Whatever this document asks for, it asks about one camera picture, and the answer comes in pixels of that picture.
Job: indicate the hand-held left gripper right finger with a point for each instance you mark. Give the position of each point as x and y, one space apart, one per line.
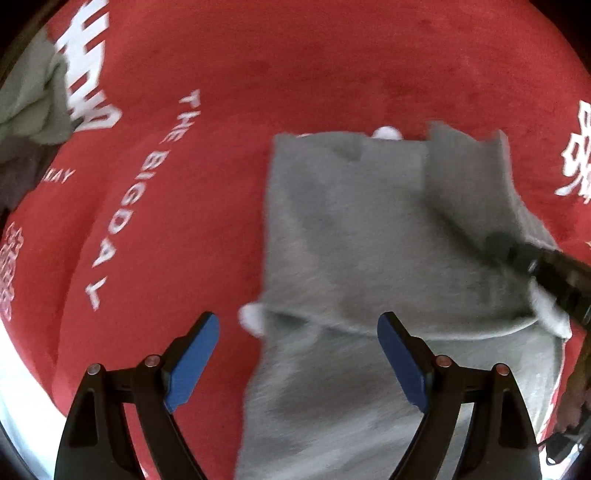
401 364

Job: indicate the green cloth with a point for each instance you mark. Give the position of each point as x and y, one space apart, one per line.
32 97

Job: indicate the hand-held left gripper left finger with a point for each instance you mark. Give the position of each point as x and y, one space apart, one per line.
191 364

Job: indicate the grey fleece garment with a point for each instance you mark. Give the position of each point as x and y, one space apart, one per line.
351 240

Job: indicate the red printed blanket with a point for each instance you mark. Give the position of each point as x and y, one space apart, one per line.
286 78

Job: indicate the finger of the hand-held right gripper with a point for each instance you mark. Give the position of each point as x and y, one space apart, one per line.
554 272

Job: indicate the dark brown cloth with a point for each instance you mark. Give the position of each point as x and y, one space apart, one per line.
18 168

